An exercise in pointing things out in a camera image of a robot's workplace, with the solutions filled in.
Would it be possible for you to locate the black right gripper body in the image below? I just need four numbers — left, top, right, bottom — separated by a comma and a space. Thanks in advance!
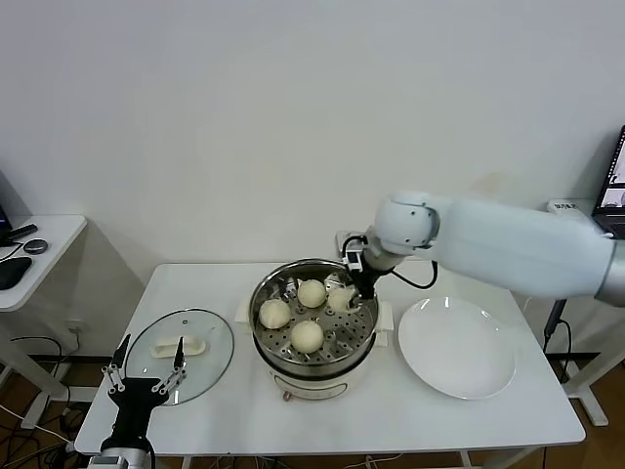
348, 263, 383, 302

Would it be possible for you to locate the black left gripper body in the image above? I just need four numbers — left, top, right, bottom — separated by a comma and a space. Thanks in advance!
107, 378, 170, 441

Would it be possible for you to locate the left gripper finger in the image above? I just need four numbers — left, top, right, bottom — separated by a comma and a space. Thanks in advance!
150, 335, 189, 395
101, 333, 132, 396

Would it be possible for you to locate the white steamed baozi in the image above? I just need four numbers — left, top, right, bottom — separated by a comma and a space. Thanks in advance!
325, 280, 357, 314
259, 300, 292, 329
290, 320, 324, 354
296, 278, 327, 309

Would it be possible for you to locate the glass lid with white handle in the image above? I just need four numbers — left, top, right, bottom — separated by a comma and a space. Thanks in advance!
124, 307, 236, 406

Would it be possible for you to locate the perforated steel steamer basket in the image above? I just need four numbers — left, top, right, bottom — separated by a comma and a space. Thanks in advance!
248, 258, 381, 365

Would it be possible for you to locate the white electric cooking pot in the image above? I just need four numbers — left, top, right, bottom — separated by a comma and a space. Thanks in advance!
233, 297, 396, 405

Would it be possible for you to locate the white round plate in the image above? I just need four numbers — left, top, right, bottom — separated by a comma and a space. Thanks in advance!
397, 296, 518, 402

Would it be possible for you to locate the white desk holding mouse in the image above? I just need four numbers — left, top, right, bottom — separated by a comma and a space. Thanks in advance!
0, 214, 94, 429

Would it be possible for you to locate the black computer mouse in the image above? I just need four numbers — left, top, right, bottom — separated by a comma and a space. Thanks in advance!
0, 257, 34, 291

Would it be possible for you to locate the dark monitor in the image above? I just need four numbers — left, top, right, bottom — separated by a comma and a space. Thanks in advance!
0, 169, 33, 248

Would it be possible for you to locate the white desk holding laptop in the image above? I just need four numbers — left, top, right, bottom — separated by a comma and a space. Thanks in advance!
546, 198, 625, 429

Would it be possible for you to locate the open black laptop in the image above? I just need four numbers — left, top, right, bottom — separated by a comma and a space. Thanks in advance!
591, 125, 625, 240

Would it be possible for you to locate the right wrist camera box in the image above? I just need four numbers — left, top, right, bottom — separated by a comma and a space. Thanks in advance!
335, 229, 368, 269

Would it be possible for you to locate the black cable with adapter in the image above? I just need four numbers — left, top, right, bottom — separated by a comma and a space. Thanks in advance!
542, 297, 573, 387

